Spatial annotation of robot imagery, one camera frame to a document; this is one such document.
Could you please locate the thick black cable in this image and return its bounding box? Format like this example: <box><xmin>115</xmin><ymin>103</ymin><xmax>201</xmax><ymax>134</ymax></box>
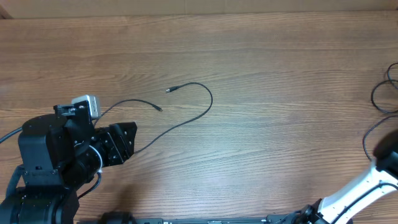
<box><xmin>362</xmin><ymin>62</ymin><xmax>398</xmax><ymax>161</ymax></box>

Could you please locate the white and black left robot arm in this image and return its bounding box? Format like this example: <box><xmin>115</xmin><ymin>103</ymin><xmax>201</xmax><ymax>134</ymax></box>
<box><xmin>1</xmin><ymin>114</ymin><xmax>137</xmax><ymax>223</ymax></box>

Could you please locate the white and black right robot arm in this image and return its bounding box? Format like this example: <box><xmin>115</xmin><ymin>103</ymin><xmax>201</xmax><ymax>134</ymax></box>
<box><xmin>309</xmin><ymin>131</ymin><xmax>397</xmax><ymax>224</ymax></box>

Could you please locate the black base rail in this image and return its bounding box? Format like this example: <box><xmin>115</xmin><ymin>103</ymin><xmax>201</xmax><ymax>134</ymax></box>
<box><xmin>77</xmin><ymin>213</ymin><xmax>354</xmax><ymax>224</ymax></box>

